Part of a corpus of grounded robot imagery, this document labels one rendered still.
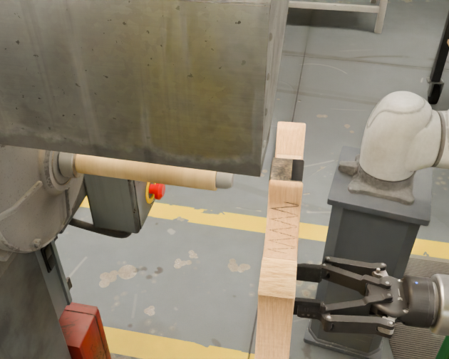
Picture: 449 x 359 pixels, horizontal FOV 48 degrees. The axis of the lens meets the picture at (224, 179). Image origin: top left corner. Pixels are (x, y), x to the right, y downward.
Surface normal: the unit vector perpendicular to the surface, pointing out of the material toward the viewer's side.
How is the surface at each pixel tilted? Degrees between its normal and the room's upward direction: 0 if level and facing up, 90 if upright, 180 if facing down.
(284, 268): 2
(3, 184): 81
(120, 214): 90
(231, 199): 0
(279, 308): 96
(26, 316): 90
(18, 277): 90
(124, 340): 0
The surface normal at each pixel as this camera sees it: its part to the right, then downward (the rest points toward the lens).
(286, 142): -0.14, 0.25
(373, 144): -0.87, 0.26
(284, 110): 0.00, -0.77
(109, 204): -0.20, 0.62
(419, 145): 0.00, 0.49
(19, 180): 0.95, 0.17
